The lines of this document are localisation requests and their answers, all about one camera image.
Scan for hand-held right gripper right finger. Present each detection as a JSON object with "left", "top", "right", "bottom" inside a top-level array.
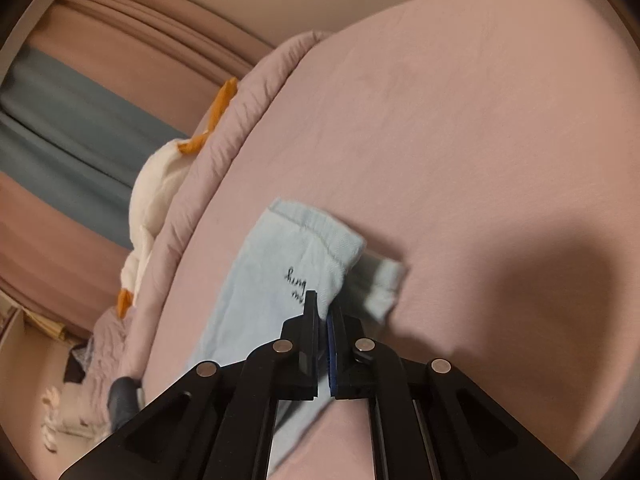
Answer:
[{"left": 326, "top": 301, "right": 577, "bottom": 480}]

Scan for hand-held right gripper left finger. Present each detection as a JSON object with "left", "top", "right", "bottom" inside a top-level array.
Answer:
[{"left": 60, "top": 290, "right": 321, "bottom": 480}]

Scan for light blue pants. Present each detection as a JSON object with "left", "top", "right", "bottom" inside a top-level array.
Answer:
[{"left": 192, "top": 198, "right": 407, "bottom": 476}]

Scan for dark grey tube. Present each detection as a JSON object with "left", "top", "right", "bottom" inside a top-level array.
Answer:
[{"left": 110, "top": 376, "right": 144, "bottom": 432}]

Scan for pink bed sheet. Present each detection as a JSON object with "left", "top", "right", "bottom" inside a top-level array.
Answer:
[{"left": 145, "top": 0, "right": 640, "bottom": 480}]

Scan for dark cloth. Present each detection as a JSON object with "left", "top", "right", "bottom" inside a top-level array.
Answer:
[{"left": 64, "top": 340, "right": 93, "bottom": 386}]

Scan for white goose plush toy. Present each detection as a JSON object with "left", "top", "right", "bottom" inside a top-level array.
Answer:
[{"left": 117, "top": 77, "right": 238, "bottom": 318}]

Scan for pink quilt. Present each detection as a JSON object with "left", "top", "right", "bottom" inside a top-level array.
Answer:
[{"left": 82, "top": 30, "right": 333, "bottom": 433}]

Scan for white crumpled cloth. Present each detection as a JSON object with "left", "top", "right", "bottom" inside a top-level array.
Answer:
[{"left": 40, "top": 385, "right": 67, "bottom": 452}]

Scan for blue-grey curtain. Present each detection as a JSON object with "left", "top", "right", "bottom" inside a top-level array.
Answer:
[{"left": 0, "top": 45, "right": 196, "bottom": 251}]

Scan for pink curtain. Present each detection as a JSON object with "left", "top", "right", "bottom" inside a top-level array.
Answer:
[{"left": 0, "top": 0, "right": 273, "bottom": 341}]

